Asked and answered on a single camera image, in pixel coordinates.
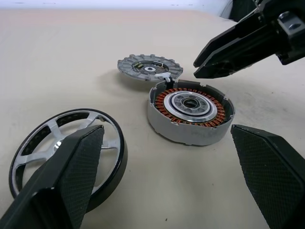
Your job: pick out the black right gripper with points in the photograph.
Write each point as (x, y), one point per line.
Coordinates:
(294, 43)

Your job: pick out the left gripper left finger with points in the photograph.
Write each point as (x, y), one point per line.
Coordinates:
(59, 179)

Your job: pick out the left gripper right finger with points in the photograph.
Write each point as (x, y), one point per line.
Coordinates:
(274, 179)

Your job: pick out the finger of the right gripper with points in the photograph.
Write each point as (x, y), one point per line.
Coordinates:
(214, 70)

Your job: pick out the black-rimmed silver spoked rotor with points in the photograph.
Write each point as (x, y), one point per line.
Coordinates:
(35, 156)

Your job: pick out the grey stator with copper coils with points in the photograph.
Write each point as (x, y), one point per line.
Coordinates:
(190, 136)

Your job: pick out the grey ribbed motor end cover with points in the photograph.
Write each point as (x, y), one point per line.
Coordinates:
(128, 68)

